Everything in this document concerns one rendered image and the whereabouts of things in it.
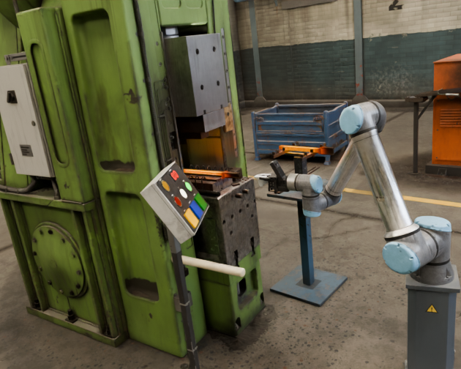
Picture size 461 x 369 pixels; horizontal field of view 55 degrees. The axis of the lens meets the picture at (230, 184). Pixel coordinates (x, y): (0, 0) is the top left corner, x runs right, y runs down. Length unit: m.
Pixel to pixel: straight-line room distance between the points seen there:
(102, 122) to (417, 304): 1.81
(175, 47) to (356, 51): 8.08
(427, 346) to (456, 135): 3.49
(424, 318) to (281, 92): 9.47
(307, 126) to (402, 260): 4.33
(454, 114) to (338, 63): 5.34
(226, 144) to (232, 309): 1.01
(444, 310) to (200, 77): 1.60
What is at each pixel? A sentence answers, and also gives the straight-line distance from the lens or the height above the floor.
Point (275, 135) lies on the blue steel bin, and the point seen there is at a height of 0.39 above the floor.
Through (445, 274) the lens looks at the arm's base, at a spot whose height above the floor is 0.63.
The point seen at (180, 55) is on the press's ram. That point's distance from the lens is 2.35.
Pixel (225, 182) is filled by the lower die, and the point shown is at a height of 0.95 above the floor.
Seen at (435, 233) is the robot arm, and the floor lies 0.84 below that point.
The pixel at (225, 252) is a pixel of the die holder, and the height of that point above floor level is 0.58.
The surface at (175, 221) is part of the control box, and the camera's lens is 1.90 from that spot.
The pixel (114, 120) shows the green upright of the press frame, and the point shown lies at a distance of 2.46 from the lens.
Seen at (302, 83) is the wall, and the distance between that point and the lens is 10.99.
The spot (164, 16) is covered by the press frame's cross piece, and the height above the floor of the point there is 1.87.
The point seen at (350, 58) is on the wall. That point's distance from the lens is 10.33.
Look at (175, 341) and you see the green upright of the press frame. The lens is 2.75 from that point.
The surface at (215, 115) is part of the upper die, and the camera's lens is 2.48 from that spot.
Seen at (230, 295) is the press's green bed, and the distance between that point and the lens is 2.71.
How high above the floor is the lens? 1.72
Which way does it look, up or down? 18 degrees down
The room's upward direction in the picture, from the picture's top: 7 degrees counter-clockwise
